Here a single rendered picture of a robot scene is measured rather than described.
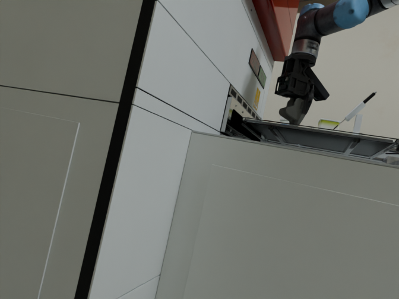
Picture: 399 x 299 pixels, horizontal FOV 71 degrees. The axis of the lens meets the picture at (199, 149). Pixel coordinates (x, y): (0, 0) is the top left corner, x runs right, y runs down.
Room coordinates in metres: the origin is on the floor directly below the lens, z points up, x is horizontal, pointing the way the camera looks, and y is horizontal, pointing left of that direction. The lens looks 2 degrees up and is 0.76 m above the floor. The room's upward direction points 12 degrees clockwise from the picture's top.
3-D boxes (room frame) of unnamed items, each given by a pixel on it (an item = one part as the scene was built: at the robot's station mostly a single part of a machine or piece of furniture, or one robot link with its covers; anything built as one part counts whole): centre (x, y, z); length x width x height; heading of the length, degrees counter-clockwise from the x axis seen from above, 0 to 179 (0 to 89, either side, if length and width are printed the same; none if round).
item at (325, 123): (1.15, -0.50, 1.00); 0.07 x 0.07 x 0.07; 75
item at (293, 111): (0.80, -0.24, 0.95); 0.06 x 0.03 x 0.09; 107
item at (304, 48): (0.82, -0.24, 1.14); 0.08 x 0.08 x 0.05
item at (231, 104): (0.93, -0.14, 0.89); 0.44 x 0.02 x 0.10; 156
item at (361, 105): (1.04, -0.53, 1.03); 0.06 x 0.04 x 0.13; 66
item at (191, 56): (0.77, -0.05, 1.02); 0.81 x 0.03 x 0.40; 156
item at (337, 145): (0.86, -0.33, 0.90); 0.34 x 0.34 x 0.01; 66
